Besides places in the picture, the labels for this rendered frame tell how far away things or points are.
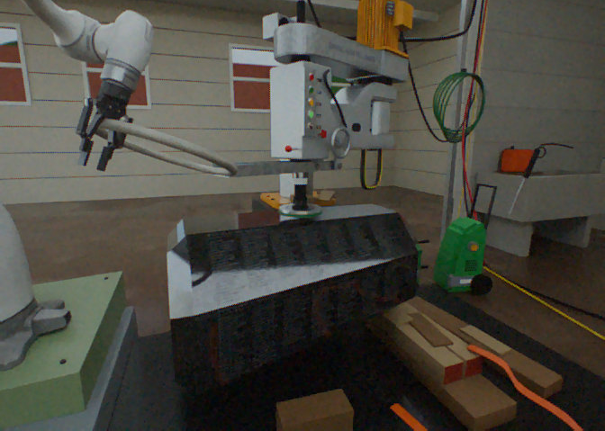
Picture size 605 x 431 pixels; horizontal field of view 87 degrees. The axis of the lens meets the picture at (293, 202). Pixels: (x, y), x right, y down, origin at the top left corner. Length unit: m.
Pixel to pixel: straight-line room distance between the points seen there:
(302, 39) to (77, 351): 1.30
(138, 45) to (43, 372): 0.78
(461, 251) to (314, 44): 1.98
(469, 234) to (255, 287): 1.94
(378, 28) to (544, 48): 3.22
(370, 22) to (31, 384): 2.01
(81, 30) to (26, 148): 7.07
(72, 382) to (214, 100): 7.19
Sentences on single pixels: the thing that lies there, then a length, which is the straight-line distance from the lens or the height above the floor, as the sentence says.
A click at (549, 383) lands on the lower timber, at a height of 0.09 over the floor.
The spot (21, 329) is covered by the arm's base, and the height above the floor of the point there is 0.90.
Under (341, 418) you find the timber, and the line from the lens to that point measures 1.56.
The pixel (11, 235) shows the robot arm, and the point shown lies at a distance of 0.70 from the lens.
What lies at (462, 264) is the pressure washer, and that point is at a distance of 2.89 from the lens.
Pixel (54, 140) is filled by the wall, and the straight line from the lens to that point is 7.96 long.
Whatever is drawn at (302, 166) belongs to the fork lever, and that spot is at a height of 1.09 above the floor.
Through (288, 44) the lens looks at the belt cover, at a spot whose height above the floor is 1.61.
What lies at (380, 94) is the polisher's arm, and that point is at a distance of 1.97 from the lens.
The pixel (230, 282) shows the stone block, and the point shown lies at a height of 0.66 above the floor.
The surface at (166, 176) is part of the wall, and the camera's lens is 7.59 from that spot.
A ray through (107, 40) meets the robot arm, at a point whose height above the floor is 1.47.
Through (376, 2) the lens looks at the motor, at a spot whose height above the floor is 1.97.
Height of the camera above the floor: 1.21
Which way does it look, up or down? 11 degrees down
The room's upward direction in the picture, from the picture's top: straight up
